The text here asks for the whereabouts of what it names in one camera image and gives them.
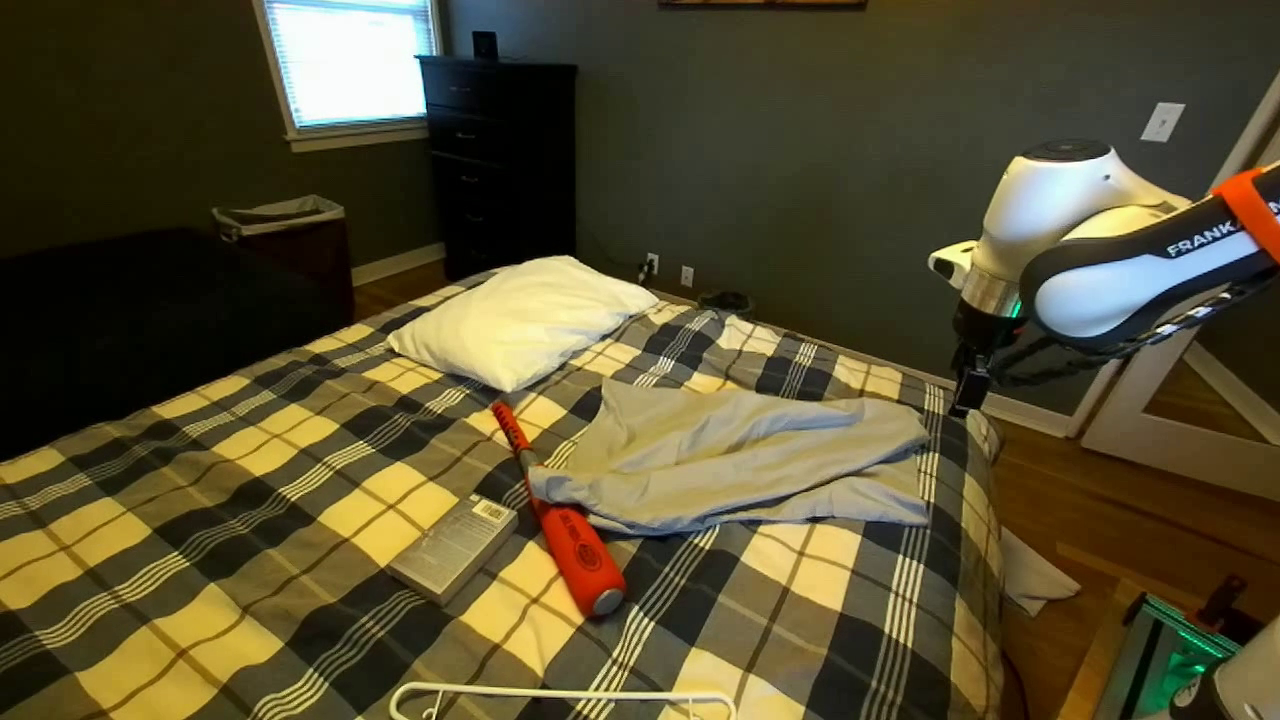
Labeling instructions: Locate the grey book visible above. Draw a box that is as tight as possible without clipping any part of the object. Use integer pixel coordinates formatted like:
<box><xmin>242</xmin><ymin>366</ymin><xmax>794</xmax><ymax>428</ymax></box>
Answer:
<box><xmin>392</xmin><ymin>493</ymin><xmax>518</xmax><ymax>598</ymax></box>

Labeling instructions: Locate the white door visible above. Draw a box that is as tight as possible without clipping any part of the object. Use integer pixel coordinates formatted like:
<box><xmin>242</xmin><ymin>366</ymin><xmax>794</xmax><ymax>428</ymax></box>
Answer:
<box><xmin>1077</xmin><ymin>70</ymin><xmax>1280</xmax><ymax>504</ymax></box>

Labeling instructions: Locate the dark laundry hamper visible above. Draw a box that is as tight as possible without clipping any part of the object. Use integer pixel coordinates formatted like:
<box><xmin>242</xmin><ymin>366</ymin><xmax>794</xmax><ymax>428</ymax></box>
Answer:
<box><xmin>209</xmin><ymin>193</ymin><xmax>356</xmax><ymax>316</ymax></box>

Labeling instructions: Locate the white wire hanger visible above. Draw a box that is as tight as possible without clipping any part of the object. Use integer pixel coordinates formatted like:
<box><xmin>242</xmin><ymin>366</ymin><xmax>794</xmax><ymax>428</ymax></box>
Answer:
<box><xmin>389</xmin><ymin>677</ymin><xmax>741</xmax><ymax>720</ymax></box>

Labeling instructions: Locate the orange cable strap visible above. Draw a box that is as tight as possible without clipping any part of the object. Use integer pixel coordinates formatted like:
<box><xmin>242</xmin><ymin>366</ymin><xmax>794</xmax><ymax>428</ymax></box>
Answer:
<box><xmin>1210</xmin><ymin>159</ymin><xmax>1280</xmax><ymax>268</ymax></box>

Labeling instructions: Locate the plaid bed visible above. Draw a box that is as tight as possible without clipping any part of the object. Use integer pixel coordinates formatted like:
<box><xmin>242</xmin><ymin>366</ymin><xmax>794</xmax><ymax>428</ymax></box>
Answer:
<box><xmin>0</xmin><ymin>265</ymin><xmax>1030</xmax><ymax>720</ymax></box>

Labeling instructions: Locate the black dresser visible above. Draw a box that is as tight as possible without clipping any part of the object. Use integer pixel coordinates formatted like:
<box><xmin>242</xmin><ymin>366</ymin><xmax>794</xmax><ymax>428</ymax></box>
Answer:
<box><xmin>417</xmin><ymin>51</ymin><xmax>580</xmax><ymax>283</ymax></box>

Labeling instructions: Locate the white light switch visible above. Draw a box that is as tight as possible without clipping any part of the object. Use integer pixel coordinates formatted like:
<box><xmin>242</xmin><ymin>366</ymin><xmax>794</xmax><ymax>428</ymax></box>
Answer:
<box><xmin>1138</xmin><ymin>101</ymin><xmax>1188</xmax><ymax>149</ymax></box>

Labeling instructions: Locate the white bed sheet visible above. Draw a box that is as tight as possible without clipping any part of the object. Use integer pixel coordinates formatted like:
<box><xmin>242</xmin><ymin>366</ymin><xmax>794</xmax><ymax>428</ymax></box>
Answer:
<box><xmin>993</xmin><ymin>524</ymin><xmax>1084</xmax><ymax>620</ymax></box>

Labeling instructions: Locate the grey box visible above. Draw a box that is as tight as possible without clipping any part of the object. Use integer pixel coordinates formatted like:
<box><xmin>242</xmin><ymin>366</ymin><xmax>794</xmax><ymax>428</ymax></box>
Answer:
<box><xmin>1209</xmin><ymin>614</ymin><xmax>1280</xmax><ymax>720</ymax></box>

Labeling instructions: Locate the bright window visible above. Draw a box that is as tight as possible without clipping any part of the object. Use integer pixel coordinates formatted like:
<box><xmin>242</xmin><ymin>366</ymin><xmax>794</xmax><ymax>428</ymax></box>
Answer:
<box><xmin>250</xmin><ymin>0</ymin><xmax>447</xmax><ymax>153</ymax></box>

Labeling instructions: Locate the white pillow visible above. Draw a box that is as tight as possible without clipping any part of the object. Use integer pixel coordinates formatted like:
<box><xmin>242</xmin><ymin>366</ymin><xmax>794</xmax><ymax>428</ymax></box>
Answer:
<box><xmin>389</xmin><ymin>253</ymin><xmax>662</xmax><ymax>395</ymax></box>

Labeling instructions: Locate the red baseball bat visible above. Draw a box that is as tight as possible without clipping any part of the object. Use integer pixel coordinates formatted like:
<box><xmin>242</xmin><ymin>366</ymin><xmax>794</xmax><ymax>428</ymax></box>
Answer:
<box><xmin>488</xmin><ymin>395</ymin><xmax>630</xmax><ymax>622</ymax></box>

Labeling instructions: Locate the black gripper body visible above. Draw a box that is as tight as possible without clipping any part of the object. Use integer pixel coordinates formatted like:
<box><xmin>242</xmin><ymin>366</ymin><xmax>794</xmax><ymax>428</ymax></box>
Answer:
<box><xmin>951</xmin><ymin>303</ymin><xmax>1073</xmax><ymax>390</ymax></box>

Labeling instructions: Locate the green metal item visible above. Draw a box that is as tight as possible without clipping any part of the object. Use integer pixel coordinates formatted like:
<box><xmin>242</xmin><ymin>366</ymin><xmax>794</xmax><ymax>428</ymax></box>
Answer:
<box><xmin>1090</xmin><ymin>590</ymin><xmax>1245</xmax><ymax>720</ymax></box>

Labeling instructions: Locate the grey cloth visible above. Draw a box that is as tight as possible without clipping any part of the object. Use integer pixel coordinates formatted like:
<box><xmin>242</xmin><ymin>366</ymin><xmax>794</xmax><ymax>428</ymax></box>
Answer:
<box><xmin>527</xmin><ymin>375</ymin><xmax>944</xmax><ymax>540</ymax></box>

